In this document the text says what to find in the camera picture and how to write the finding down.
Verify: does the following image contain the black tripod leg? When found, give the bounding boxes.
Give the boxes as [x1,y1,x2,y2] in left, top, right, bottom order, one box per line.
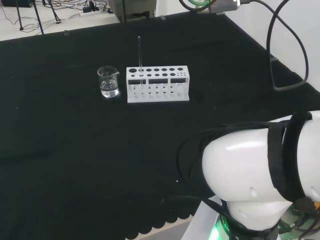
[32,0,45,35]
[15,0,25,32]
[48,0,62,25]

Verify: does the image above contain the white power strip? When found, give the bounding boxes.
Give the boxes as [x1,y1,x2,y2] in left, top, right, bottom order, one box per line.
[79,9,103,18]

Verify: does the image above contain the green cable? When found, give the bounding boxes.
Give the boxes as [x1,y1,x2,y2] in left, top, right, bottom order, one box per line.
[187,0,209,7]

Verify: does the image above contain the black box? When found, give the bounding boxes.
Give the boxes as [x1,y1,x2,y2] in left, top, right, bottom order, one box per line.
[0,0,34,8]

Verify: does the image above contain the white test tube rack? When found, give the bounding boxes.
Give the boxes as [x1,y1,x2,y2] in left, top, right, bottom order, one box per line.
[125,65,191,104]

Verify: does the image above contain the clear glass beaker with water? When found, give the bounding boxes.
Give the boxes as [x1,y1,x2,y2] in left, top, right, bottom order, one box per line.
[97,65,121,99]

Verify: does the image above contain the black bench cloth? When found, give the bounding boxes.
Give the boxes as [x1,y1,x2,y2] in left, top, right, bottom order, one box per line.
[0,7,320,240]

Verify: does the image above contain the black cable bundle at base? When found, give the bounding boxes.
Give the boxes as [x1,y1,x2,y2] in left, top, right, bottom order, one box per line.
[165,120,286,240]

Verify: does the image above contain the clear glass rod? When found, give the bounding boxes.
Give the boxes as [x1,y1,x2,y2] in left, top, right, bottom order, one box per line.
[137,35,145,95]

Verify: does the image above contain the long black loop cable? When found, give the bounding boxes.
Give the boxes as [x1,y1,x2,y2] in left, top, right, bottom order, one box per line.
[239,0,310,92]

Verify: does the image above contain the grey metal cabinet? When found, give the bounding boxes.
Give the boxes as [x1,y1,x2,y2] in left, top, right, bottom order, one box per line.
[107,0,158,24]

